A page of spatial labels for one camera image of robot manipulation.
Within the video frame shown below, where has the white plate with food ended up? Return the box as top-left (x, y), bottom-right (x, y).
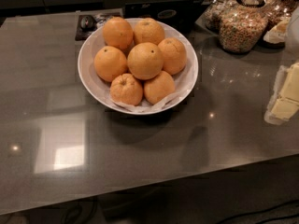
top-left (263, 18), bottom-right (290, 45)

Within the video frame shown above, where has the glass jar of cereal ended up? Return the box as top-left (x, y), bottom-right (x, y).
top-left (219, 0), bottom-right (268, 54)

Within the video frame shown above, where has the black floor cable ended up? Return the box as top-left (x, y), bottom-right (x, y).
top-left (214, 199), bottom-right (299, 224)

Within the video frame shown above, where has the black box with label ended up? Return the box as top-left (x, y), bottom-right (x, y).
top-left (123, 0), bottom-right (203, 33)

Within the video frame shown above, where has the orange centre top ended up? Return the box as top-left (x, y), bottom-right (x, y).
top-left (127, 42), bottom-right (164, 80)

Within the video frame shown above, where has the orange front right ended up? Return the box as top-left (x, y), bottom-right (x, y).
top-left (144, 71), bottom-right (176, 105)

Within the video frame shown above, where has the orange front left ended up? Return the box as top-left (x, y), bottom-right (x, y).
top-left (110, 73), bottom-right (143, 105)

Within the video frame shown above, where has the glass jar behind left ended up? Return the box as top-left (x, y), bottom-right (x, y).
top-left (204, 0), bottom-right (236, 31)

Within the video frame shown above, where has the white bowl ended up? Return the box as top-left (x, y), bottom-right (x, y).
top-left (78, 21), bottom-right (198, 106)

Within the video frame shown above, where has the glass jar back right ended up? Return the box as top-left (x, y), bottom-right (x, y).
top-left (264, 0), bottom-right (299, 27)

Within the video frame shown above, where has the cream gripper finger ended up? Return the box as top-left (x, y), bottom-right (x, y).
top-left (264, 63), bottom-right (299, 125)

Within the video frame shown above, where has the orange top left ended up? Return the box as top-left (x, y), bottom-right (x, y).
top-left (102, 17), bottom-right (134, 50)

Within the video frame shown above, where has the orange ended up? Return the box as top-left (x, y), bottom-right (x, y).
top-left (158, 37), bottom-right (187, 75)
top-left (144, 71), bottom-right (176, 105)
top-left (102, 17), bottom-right (134, 50)
top-left (93, 46), bottom-right (128, 82)
top-left (134, 18), bottom-right (165, 45)
top-left (110, 73), bottom-right (143, 105)
top-left (127, 42), bottom-right (164, 80)

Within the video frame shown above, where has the orange top middle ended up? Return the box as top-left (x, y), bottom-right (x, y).
top-left (134, 18), bottom-right (165, 45)

